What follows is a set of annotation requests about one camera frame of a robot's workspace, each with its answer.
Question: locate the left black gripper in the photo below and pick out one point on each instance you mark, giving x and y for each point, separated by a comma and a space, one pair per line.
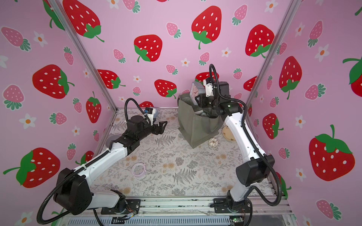
160, 129

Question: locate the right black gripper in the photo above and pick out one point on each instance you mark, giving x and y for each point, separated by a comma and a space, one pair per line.
203, 102

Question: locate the grey-green canvas tote bag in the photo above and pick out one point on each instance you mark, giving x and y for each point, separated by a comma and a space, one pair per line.
197, 124

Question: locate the lilac round alarm clock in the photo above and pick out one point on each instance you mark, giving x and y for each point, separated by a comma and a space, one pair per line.
139, 170

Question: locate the small light blue clock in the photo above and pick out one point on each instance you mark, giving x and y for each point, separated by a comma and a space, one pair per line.
155, 113

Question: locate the grey square analog clock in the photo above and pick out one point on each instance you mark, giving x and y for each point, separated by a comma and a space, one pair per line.
196, 89

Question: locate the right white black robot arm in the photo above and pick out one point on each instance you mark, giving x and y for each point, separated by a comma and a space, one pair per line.
253, 170

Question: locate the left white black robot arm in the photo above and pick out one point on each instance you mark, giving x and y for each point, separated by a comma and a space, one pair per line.
74, 193

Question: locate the cream floral plate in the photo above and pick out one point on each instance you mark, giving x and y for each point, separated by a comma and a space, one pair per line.
227, 134

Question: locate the small patterned round trinket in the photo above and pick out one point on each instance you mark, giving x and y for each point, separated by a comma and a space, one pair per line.
213, 142

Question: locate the lilac round dish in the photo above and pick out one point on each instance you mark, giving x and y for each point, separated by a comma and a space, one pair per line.
110, 139

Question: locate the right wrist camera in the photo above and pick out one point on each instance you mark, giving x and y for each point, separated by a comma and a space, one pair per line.
209, 89

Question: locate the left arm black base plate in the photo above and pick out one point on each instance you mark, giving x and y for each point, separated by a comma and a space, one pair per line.
130, 207

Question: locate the aluminium front rail frame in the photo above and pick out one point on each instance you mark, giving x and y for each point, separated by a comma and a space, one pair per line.
188, 211

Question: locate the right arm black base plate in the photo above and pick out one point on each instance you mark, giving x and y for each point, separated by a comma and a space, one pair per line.
227, 205

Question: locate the right corner aluminium post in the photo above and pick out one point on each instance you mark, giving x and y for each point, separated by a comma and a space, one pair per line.
284, 26

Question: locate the corner aluminium post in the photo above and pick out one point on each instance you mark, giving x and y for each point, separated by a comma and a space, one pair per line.
284, 26
60, 12

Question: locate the left corner aluminium post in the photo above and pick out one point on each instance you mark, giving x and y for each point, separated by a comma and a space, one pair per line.
60, 12

